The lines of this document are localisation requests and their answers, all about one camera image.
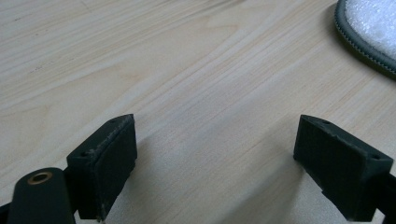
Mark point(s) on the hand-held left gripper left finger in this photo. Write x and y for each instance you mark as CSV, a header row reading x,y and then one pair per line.
x,y
102,168

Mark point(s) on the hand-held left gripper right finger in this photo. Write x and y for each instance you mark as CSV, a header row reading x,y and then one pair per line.
x,y
342,168

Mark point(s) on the white round pad grey rim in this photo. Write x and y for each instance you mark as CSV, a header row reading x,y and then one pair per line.
x,y
372,26

